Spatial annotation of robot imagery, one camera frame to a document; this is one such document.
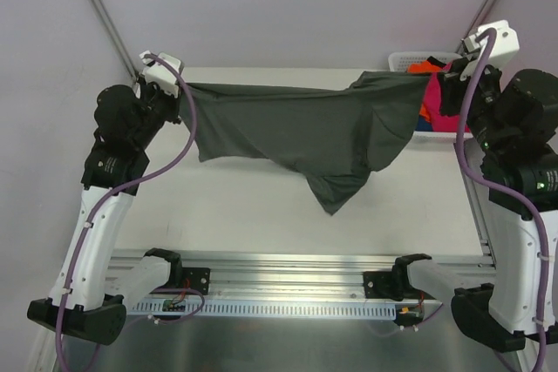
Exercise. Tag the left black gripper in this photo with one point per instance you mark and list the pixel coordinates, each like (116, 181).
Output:
(166, 106)

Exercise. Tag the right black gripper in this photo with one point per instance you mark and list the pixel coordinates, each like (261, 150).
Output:
(456, 82)

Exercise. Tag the grey t shirt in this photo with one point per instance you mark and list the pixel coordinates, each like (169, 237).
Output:
(334, 138)

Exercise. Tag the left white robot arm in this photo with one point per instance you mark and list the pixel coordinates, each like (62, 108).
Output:
(81, 304)

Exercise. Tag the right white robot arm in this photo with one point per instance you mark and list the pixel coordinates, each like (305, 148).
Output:
(513, 125)

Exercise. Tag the pink t shirt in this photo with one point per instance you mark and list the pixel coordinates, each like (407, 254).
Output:
(440, 106)

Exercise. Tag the blue t shirt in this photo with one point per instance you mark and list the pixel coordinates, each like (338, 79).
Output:
(423, 125)

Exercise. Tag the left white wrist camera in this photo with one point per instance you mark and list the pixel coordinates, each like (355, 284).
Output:
(154, 72)

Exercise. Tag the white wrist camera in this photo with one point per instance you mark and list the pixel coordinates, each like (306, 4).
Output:
(154, 72)
(504, 43)

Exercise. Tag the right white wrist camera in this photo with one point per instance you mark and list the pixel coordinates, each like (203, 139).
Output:
(504, 43)

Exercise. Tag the left aluminium corner post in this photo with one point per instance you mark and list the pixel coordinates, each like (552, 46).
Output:
(114, 37)

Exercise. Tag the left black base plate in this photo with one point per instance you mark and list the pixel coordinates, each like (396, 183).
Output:
(196, 278)

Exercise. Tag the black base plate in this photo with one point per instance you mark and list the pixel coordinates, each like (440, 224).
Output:
(383, 285)
(196, 278)

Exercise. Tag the aluminium mounting rail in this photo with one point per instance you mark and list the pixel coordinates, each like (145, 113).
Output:
(284, 277)

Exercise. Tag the white slotted cable duct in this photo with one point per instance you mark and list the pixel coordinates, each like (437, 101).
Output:
(269, 309)

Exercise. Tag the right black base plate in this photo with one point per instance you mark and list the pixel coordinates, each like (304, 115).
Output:
(383, 285)

